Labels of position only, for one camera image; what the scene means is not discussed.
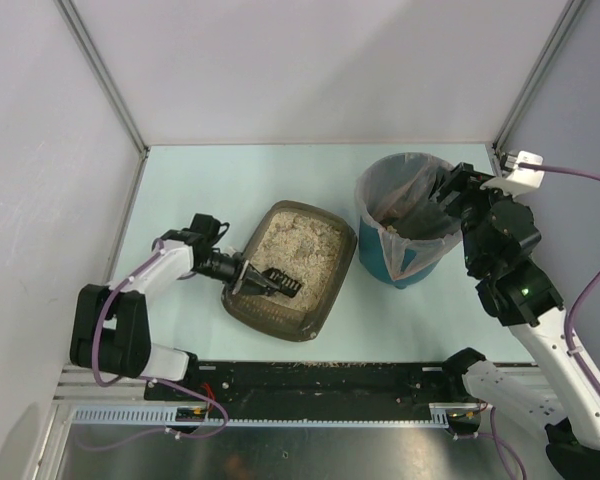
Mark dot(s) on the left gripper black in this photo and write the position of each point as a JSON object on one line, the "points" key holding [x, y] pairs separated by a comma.
{"points": [[243, 278]]}

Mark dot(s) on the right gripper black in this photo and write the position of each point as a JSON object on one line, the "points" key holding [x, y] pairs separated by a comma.
{"points": [[453, 184]]}

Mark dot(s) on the black litter scoop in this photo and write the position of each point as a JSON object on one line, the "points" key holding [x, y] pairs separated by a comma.
{"points": [[283, 283]]}

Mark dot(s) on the clear plastic bin liner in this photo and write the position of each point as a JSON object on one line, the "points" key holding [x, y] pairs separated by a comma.
{"points": [[405, 200]]}

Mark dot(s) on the blue trash bin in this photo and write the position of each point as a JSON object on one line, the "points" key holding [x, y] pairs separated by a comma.
{"points": [[380, 250]]}

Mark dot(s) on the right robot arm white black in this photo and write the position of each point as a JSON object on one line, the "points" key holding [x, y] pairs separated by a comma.
{"points": [[499, 235]]}

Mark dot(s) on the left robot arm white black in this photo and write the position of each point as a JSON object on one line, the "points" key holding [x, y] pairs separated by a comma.
{"points": [[111, 332]]}

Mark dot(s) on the brown litter box tray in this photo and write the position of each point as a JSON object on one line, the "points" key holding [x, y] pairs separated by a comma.
{"points": [[313, 248]]}

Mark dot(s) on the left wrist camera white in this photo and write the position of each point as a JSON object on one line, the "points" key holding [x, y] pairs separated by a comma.
{"points": [[230, 251]]}

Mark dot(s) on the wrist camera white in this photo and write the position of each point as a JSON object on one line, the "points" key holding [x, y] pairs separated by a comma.
{"points": [[519, 175], [230, 251]]}

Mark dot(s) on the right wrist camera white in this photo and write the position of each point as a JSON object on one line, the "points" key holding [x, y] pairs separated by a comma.
{"points": [[519, 175]]}

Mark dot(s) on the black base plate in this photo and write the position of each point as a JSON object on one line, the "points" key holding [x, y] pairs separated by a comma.
{"points": [[326, 386]]}

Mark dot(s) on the grey slotted cable duct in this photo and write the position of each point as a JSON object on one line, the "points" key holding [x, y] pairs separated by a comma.
{"points": [[432, 416]]}

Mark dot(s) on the right aluminium frame post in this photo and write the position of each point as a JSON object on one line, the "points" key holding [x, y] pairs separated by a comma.
{"points": [[566, 23]]}

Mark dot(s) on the aluminium frame post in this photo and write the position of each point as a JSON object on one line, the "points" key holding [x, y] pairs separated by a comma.
{"points": [[95, 61], [566, 23]]}

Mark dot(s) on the left aluminium frame post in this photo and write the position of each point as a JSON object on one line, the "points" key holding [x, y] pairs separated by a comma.
{"points": [[95, 61]]}

